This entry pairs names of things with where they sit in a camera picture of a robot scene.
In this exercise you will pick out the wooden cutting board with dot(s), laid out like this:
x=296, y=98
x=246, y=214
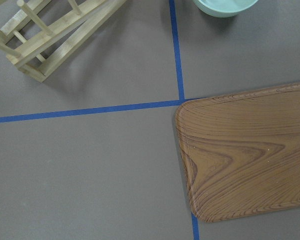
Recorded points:
x=241, y=152

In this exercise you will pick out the wooden mug rack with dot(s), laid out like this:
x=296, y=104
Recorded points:
x=37, y=49

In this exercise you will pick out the light green bowl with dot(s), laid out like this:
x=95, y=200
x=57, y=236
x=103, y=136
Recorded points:
x=224, y=8

